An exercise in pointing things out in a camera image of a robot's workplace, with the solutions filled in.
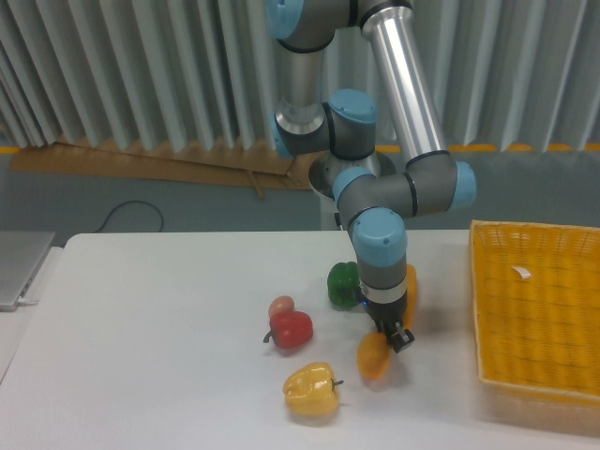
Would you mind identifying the yellow woven basket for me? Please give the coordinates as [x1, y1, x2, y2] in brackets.
[469, 220, 599, 404]

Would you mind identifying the silver laptop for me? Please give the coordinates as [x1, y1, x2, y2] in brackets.
[1, 231, 55, 312]

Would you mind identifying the brown cardboard sheet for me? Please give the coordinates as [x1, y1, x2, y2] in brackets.
[9, 142, 314, 197]

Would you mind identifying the red bell pepper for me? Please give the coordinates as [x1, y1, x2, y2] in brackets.
[262, 310, 313, 350]

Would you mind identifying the black floor cable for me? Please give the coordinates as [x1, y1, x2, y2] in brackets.
[95, 200, 165, 233]

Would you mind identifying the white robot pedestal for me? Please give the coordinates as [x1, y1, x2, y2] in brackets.
[308, 150, 398, 232]

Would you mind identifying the yellow bell pepper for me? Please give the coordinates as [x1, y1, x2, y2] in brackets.
[282, 362, 343, 417]

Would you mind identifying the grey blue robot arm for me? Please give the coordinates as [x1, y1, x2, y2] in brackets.
[266, 1, 477, 352]

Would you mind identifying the brown egg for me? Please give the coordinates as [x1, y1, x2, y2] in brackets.
[268, 295, 295, 317]

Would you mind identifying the white paper label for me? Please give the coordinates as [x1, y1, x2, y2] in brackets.
[512, 265, 532, 280]

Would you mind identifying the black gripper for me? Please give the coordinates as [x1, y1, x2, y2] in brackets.
[363, 294, 415, 353]

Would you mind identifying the long orange bread loaf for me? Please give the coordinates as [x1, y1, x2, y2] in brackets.
[357, 264, 418, 381]

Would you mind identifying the green bell pepper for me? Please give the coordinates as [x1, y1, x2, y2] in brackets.
[326, 262, 360, 309]

